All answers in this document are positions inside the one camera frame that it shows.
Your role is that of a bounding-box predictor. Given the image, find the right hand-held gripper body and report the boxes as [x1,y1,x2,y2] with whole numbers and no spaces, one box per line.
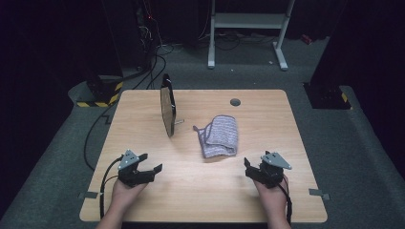
[245,151,292,189]

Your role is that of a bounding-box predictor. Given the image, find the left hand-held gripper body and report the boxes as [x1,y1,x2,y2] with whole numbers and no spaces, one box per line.
[117,149,157,188]

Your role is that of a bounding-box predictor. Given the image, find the purple white fluffy cloth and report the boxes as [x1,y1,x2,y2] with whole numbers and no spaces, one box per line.
[192,114,240,159]

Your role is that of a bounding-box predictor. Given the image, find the person's left hand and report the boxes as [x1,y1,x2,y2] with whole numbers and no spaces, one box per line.
[111,177,149,208]

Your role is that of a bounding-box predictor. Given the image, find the person's right hand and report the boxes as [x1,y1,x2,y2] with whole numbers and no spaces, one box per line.
[253,176,289,218]

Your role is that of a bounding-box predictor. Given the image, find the grey tape piece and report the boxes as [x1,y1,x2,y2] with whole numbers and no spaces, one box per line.
[77,191,99,200]
[308,188,331,201]

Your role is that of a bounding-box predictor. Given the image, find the black yellow striped stand base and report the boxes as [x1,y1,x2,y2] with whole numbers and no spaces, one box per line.
[303,83,353,111]
[75,74,124,109]

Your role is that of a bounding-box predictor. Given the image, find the small red object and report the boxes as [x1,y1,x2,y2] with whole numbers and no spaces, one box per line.
[300,33,315,46]

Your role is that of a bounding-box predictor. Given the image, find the white metal stand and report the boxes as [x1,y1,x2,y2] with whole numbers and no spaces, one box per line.
[207,0,296,72]

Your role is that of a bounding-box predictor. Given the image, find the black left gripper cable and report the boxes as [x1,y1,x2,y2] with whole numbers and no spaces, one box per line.
[98,155,124,220]

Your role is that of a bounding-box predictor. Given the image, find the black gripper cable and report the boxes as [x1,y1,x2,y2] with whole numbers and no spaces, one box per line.
[276,182,293,225]
[98,155,124,220]

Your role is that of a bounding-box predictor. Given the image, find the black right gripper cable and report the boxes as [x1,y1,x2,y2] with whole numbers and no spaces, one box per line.
[276,182,293,225]

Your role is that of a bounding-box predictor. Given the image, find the long black floor cable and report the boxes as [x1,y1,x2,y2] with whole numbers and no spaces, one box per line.
[83,103,119,172]

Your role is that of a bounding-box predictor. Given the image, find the black floor cable bundle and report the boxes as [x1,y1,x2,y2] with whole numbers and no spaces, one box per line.
[122,44,168,91]

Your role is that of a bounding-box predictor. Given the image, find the tangled cables under stand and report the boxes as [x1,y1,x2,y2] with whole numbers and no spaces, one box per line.
[198,30,279,52]

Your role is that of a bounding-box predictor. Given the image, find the dark equipment rack with wires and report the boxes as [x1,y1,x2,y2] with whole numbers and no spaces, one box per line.
[135,0,160,70]

